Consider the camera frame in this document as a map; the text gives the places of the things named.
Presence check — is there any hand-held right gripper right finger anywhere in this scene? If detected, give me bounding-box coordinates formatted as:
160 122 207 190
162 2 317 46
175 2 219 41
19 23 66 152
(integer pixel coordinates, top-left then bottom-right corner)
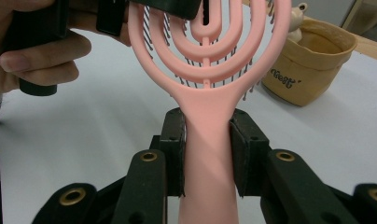
229 108 271 198

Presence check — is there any tan bag-shaped pot with bear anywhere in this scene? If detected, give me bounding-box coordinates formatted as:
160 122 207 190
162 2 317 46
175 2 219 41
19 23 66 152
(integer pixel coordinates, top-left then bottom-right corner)
260 2 359 107

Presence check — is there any light wooden cabinet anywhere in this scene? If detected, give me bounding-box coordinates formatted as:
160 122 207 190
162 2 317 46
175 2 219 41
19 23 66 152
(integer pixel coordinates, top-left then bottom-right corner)
341 0 377 33

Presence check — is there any pink hairbrush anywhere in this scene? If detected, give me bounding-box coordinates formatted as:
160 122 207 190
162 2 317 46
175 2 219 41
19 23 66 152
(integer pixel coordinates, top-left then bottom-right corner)
127 0 293 224

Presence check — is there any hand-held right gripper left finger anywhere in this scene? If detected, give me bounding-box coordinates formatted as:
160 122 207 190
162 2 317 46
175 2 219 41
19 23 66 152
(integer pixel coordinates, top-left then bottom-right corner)
159 107 188 198

